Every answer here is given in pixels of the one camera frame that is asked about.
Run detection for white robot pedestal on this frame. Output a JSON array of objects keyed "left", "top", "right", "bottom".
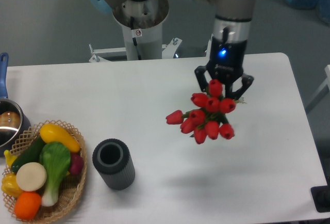
[{"left": 113, "top": 0, "right": 169, "bottom": 61}]

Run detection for dark grey ribbed vase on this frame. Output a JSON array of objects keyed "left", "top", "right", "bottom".
[{"left": 92, "top": 138, "right": 136, "bottom": 190}]

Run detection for woven wicker basket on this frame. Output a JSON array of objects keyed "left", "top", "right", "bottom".
[{"left": 2, "top": 120, "right": 87, "bottom": 223}]

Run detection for dark green cucumber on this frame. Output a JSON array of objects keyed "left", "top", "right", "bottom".
[{"left": 10, "top": 136, "right": 46, "bottom": 173}]

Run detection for yellow banana tip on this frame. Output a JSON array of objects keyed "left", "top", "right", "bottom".
[{"left": 4, "top": 150, "right": 17, "bottom": 168}]

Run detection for purple red radish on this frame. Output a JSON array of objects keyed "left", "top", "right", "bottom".
[{"left": 69, "top": 153, "right": 84, "bottom": 175}]

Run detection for red tulip bouquet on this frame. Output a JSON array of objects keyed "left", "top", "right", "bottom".
[{"left": 166, "top": 79, "right": 241, "bottom": 144}]

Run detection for orange fruit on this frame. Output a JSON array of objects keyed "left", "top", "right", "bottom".
[{"left": 14, "top": 191, "right": 41, "bottom": 220}]

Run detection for cream round bun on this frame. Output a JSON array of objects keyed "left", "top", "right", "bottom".
[{"left": 16, "top": 162, "right": 47, "bottom": 191}]

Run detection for black device at table edge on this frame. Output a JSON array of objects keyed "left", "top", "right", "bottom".
[{"left": 310, "top": 185, "right": 329, "bottom": 213}]

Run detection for green bok choy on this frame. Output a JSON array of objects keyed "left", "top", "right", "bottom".
[{"left": 39, "top": 141, "right": 71, "bottom": 207}]

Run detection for blue handled saucepan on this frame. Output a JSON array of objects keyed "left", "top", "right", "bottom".
[{"left": 1, "top": 52, "right": 30, "bottom": 157}]

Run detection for white furniture frame right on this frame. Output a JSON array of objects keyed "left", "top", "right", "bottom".
[{"left": 305, "top": 65, "right": 329, "bottom": 114}]

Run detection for yellow squash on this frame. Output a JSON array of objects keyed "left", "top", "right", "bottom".
[{"left": 39, "top": 123, "right": 80, "bottom": 153}]

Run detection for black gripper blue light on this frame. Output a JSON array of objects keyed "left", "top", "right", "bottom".
[{"left": 194, "top": 37, "right": 254, "bottom": 99}]

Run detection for metal base frame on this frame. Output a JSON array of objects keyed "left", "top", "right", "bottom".
[{"left": 88, "top": 33, "right": 215, "bottom": 63}]

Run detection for yellow bell pepper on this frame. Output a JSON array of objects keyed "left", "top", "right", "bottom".
[{"left": 1, "top": 172, "right": 23, "bottom": 198}]

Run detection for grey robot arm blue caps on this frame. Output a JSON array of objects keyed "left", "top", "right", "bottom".
[{"left": 90, "top": 0, "right": 256, "bottom": 100}]

